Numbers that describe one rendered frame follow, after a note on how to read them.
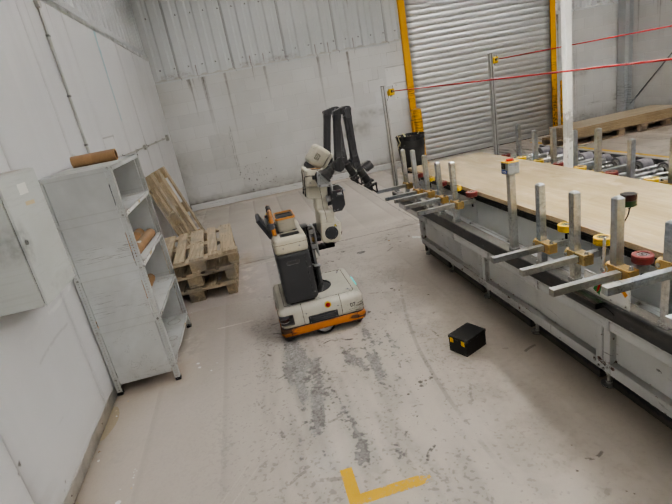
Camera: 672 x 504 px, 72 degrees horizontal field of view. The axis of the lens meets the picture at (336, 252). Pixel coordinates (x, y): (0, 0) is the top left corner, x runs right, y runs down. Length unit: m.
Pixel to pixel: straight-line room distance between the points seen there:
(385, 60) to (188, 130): 4.06
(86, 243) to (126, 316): 0.55
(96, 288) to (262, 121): 6.60
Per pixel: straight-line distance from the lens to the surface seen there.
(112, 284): 3.41
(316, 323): 3.60
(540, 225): 2.57
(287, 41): 9.62
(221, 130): 9.49
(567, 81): 3.89
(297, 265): 3.44
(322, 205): 3.57
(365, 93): 9.83
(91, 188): 3.27
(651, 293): 2.47
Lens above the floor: 1.74
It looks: 19 degrees down
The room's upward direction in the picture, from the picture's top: 11 degrees counter-clockwise
